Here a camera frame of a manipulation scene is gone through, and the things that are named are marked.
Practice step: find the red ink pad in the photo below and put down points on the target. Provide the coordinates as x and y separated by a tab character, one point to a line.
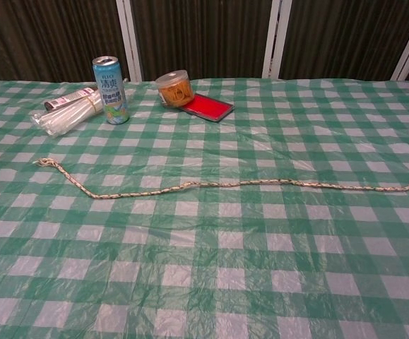
207	107

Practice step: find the clear jar of rubber bands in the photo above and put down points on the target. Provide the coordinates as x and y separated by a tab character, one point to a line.
176	90

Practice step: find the green checked plastic tablecloth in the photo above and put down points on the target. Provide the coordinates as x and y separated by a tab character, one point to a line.
225	265

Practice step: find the blue drink can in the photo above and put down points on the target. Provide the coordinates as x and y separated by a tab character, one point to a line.
112	95

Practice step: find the bundle of white straws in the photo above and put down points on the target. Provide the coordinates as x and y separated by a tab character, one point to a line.
63	120

